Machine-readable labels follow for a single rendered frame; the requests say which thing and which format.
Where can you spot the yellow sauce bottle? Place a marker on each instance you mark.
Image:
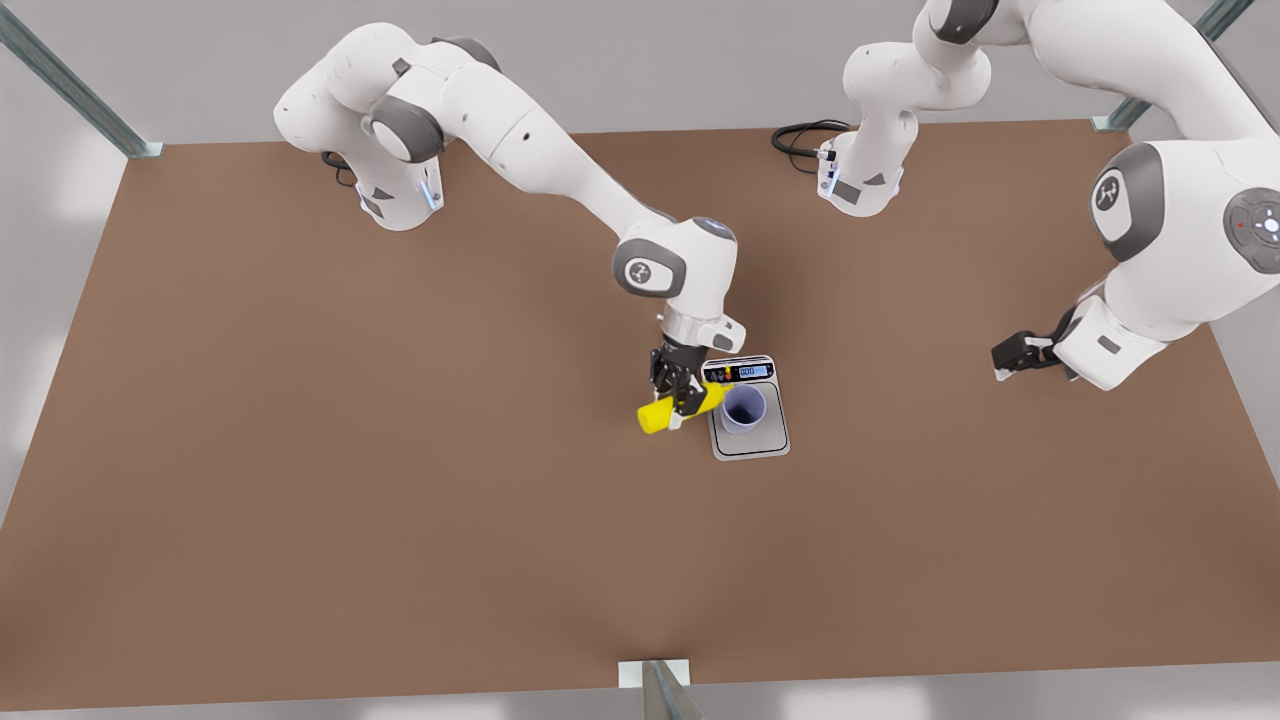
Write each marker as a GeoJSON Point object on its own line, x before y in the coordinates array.
{"type": "Point", "coordinates": [657, 414]}

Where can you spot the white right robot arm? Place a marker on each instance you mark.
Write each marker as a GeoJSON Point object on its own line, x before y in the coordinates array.
{"type": "Point", "coordinates": [520, 140]}

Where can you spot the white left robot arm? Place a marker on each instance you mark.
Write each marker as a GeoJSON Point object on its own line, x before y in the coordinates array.
{"type": "Point", "coordinates": [1170, 200]}

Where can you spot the lavender cup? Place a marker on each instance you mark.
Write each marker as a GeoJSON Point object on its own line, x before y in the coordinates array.
{"type": "Point", "coordinates": [743, 409]}

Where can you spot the grey digital kitchen scale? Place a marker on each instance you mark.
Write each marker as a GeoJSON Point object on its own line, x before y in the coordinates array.
{"type": "Point", "coordinates": [752, 445]}

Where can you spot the silver frame post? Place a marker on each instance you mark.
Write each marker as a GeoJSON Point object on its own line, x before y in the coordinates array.
{"type": "Point", "coordinates": [660, 688]}
{"type": "Point", "coordinates": [1165, 75]}
{"type": "Point", "coordinates": [70, 88]}

